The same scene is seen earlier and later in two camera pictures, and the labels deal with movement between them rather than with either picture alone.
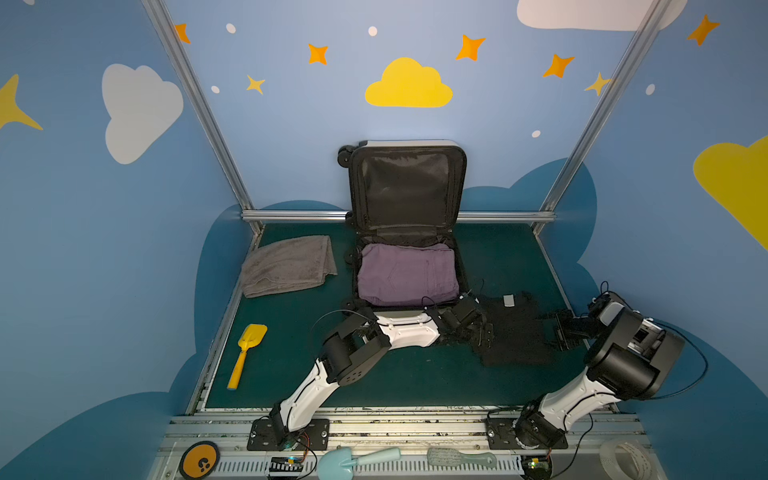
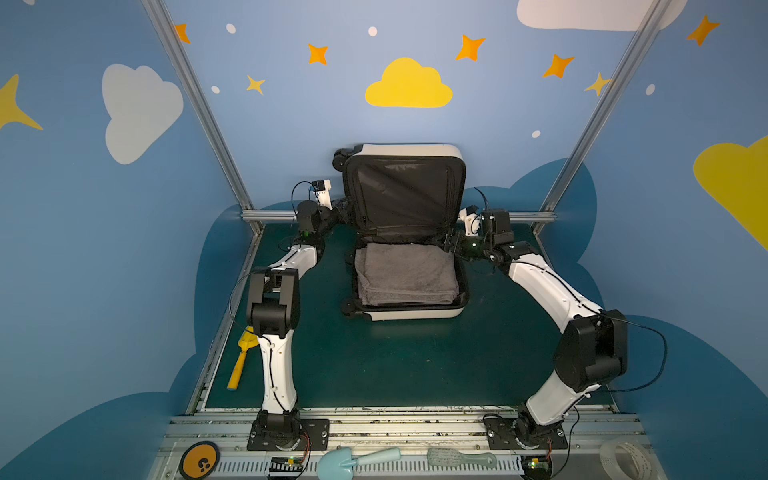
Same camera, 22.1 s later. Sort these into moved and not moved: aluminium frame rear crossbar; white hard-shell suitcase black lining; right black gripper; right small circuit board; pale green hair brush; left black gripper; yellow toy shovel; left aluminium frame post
Moved: right black gripper; left black gripper
Not moved: white hard-shell suitcase black lining; left aluminium frame post; pale green hair brush; aluminium frame rear crossbar; yellow toy shovel; right small circuit board
